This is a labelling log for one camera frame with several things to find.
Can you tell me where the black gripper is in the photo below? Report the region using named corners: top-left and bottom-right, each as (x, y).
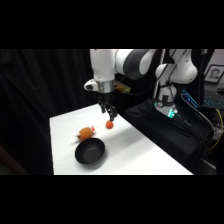
top-left (97, 91), bottom-right (118, 122)

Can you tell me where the black bowl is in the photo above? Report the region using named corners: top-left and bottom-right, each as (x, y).
top-left (74, 137), bottom-right (106, 166)

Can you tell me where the orange plush toy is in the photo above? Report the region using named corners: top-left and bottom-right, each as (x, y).
top-left (73, 125), bottom-right (98, 142)

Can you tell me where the small green light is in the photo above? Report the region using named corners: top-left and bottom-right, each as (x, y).
top-left (166, 107), bottom-right (177, 120)

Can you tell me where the black covered robot stand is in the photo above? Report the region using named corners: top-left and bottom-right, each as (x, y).
top-left (119, 97), bottom-right (216, 175)

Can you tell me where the black curtain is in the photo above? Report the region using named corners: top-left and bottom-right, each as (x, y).
top-left (0, 49), bottom-right (164, 176)

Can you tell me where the blue lit device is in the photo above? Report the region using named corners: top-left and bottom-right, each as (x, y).
top-left (180, 88), bottom-right (201, 111)

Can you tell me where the framed portrait picture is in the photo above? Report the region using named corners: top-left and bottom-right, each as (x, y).
top-left (203, 64), bottom-right (224, 85)

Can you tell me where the yellowish wrist camera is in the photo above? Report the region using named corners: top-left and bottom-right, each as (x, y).
top-left (114, 80), bottom-right (131, 95)

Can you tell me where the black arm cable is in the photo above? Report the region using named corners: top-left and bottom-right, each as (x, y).
top-left (125, 49), bottom-right (178, 97)

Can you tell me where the yellow cable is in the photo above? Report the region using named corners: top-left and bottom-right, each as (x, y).
top-left (207, 108), bottom-right (224, 152)

